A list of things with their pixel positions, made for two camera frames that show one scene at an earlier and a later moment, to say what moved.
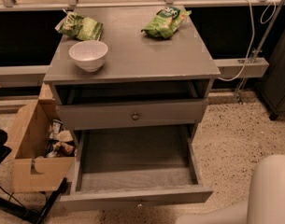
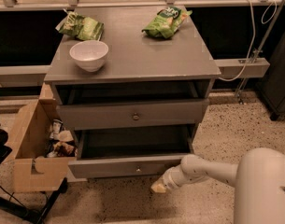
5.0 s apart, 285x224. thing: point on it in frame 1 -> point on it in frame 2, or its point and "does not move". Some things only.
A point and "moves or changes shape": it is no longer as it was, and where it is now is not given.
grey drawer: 135,167 moves or changes shape
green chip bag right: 166,21 does not move
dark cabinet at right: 275,87 does not move
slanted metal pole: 264,41 does not move
